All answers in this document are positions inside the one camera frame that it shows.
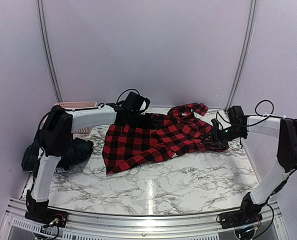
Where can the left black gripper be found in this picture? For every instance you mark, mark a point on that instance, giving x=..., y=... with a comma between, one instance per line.
x=133, y=125

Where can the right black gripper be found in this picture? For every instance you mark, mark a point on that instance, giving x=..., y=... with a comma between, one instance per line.
x=215, y=137

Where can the red black plaid garment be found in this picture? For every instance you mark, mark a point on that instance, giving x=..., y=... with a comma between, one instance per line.
x=158, y=138

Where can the dark green plaid garment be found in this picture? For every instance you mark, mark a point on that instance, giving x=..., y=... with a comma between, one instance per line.
x=79, y=152

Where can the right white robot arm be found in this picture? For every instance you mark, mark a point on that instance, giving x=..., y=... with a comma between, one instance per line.
x=282, y=130

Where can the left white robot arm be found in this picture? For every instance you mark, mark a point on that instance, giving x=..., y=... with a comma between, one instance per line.
x=56, y=135

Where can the folded striped garment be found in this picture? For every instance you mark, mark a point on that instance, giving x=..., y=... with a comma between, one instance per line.
x=61, y=170

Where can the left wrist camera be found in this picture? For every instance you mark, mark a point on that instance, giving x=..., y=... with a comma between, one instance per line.
x=134, y=102

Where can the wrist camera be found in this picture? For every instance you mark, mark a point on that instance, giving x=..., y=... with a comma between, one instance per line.
x=134, y=102
x=234, y=113

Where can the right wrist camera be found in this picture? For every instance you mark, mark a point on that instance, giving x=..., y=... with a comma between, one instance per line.
x=234, y=113

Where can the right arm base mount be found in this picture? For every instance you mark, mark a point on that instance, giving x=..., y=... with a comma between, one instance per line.
x=248, y=213

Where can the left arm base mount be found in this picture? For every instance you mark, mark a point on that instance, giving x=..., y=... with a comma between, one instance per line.
x=40, y=212

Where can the right aluminium corner post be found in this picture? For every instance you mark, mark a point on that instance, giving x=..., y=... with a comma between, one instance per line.
x=251, y=20

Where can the aluminium corner post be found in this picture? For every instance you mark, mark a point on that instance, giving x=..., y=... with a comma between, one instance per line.
x=251, y=20
x=47, y=50

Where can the left aluminium corner post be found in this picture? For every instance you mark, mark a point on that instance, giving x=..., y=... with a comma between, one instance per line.
x=47, y=50

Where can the aluminium front frame rail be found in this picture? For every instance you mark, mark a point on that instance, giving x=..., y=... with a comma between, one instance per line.
x=97, y=226

